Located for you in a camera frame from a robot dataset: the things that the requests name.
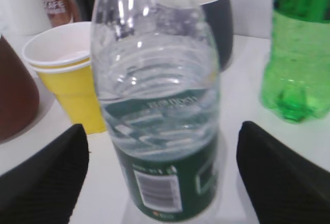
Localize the clear water bottle green label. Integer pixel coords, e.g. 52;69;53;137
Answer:
91;0;220;223

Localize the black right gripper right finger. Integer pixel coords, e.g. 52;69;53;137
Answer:
236;121;329;223

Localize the yellow paper cup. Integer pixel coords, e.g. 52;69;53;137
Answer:
31;60;106;134

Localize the green soda bottle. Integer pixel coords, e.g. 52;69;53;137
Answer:
260;0;329;123

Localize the inner white paper cup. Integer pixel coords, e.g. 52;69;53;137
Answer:
22;21;91;69

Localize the dark grey mug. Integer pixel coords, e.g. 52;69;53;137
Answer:
157;0;234;70

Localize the Nescafe coffee bottle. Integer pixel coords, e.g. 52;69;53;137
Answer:
42;0;79;27

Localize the white mug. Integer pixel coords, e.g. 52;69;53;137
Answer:
1;0;51;36

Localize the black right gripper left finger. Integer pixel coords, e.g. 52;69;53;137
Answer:
1;124;89;223

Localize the red brown mug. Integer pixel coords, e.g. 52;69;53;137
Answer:
1;35;40;141

